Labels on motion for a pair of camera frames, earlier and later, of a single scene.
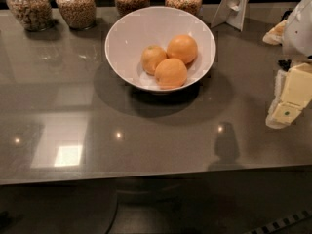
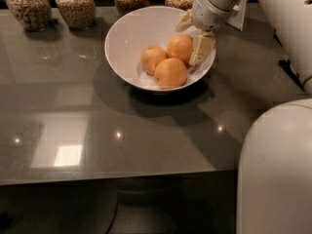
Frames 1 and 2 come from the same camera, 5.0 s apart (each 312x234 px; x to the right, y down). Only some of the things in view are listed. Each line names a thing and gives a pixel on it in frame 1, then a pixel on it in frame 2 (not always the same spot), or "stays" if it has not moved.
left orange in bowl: [151, 56] stays
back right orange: [182, 47] stays
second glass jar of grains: [77, 5] stays
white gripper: [299, 33] to [208, 14]
